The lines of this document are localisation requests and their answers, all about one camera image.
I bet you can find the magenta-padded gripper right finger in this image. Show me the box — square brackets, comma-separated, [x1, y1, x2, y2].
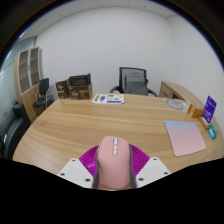
[128, 143, 172, 189]

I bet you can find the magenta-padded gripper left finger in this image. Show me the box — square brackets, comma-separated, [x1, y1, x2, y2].
[56, 144, 101, 190]

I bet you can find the pink computer mouse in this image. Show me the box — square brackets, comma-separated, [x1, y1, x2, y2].
[96, 135, 132, 190]

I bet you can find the pink and blue mouse pad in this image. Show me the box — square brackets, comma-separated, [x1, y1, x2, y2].
[163, 120, 207, 158]

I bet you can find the blue packet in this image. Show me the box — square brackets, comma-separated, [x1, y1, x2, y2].
[207, 128, 216, 140]

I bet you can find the tan box with white label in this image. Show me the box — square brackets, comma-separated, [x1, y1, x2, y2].
[198, 117, 211, 130]

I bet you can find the orange-brown cardboard box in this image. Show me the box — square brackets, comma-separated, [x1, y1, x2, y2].
[186, 103, 205, 119]

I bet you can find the green packet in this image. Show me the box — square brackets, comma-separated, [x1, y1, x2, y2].
[209, 122, 220, 139]

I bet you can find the black armchair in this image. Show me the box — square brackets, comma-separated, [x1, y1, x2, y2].
[0, 103, 33, 160]

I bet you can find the white leaflet with green print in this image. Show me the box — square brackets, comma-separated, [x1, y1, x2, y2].
[91, 93, 125, 105]

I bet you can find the large brown cardboard box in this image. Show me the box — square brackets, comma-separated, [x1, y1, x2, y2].
[67, 73, 94, 101]

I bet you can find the small brown cardboard box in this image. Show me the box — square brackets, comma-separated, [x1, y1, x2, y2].
[55, 78, 70, 100]

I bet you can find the wooden side desk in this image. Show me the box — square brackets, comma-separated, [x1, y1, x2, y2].
[158, 80, 205, 109]

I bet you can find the purple package card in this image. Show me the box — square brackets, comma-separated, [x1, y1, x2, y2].
[202, 95, 218, 124]

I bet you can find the grey backpack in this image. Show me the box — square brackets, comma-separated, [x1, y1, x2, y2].
[124, 72, 149, 97]

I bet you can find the small black chair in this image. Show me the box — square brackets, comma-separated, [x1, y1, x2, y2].
[32, 77, 55, 109]

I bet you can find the black mesh office chair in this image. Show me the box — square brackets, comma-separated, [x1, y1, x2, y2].
[109, 66, 159, 98]

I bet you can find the wooden shelf unit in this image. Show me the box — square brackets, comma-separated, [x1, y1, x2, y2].
[13, 46, 46, 123]

